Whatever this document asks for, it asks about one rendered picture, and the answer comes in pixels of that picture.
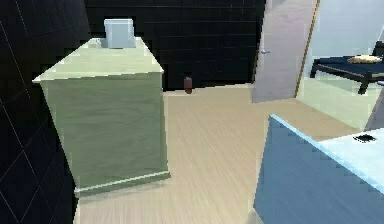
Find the tan pillow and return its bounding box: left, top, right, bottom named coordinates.
left=347, top=55, right=383, bottom=65

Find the pale grey room door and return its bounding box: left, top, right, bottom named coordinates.
left=251, top=0, right=322, bottom=104

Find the blue cabinet with pale top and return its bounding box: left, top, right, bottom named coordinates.
left=253, top=113, right=384, bottom=224

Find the small brown cylinder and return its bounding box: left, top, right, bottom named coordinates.
left=183, top=76, right=194, bottom=95

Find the small black flat object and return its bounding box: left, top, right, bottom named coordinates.
left=353, top=134, right=378, bottom=144

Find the dark low bed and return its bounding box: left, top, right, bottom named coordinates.
left=309, top=40, right=384, bottom=96

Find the pale green cabinet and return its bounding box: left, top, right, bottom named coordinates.
left=32, top=36, right=172, bottom=199

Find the pale grey box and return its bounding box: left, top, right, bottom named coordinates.
left=100, top=18, right=137, bottom=50

